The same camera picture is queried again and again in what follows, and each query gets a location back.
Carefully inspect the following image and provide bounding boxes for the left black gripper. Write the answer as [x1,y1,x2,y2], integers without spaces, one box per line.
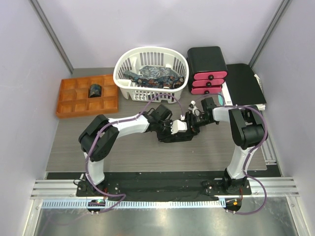
[156,120,177,143]

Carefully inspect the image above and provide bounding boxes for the black tie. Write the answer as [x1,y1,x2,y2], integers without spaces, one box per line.
[170,130,198,143]

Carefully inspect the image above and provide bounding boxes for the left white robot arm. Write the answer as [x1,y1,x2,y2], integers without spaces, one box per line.
[78,105,172,196]

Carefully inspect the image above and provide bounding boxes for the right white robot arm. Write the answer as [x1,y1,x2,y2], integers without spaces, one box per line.
[186,97,268,194]

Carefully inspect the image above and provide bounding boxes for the floral patterned ties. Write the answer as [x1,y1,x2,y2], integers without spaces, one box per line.
[123,65,185,89]

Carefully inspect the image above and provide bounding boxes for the black pink drawer box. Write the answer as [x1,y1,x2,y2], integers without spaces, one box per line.
[187,46,228,95]

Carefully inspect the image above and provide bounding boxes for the black folder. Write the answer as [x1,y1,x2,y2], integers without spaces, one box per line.
[225,63,266,106]

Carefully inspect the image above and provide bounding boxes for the white teal book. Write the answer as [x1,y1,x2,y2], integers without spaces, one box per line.
[218,74,266,111]

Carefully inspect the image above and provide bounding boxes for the white plastic basket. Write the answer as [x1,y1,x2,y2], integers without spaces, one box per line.
[113,46,189,104]

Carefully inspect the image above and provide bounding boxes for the rolled dark patterned tie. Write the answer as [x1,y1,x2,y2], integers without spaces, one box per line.
[88,84,102,98]

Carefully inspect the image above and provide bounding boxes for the orange wooden compartment tray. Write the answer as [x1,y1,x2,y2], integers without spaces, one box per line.
[56,74,119,118]

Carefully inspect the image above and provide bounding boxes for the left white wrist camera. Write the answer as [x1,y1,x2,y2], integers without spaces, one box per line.
[171,115,188,135]

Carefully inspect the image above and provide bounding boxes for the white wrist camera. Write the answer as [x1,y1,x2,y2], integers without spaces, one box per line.
[188,100,201,116]
[171,115,188,135]

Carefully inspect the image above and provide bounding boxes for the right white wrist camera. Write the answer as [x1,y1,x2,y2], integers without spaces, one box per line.
[188,100,201,116]

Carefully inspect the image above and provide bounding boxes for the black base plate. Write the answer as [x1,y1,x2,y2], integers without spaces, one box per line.
[73,171,252,202]

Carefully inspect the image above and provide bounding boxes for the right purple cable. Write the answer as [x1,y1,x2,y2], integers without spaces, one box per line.
[194,93,269,215]

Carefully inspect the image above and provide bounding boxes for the purple cable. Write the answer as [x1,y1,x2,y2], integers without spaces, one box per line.
[85,93,185,214]
[194,93,269,215]

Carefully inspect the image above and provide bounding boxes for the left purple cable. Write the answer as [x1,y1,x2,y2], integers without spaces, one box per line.
[85,93,185,214]

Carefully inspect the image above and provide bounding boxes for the aluminium rail frame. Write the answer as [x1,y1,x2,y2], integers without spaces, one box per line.
[23,177,311,236]

